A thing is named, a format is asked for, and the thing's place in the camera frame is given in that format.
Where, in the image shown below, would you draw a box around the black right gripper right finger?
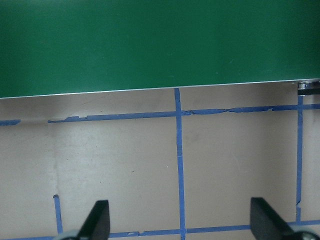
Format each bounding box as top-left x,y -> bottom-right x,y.
250,197 -> 297,240

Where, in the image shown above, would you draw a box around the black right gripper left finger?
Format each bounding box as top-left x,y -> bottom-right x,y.
76,200 -> 110,240

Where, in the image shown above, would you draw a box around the green conveyor belt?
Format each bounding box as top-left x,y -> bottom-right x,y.
0,0 -> 320,98

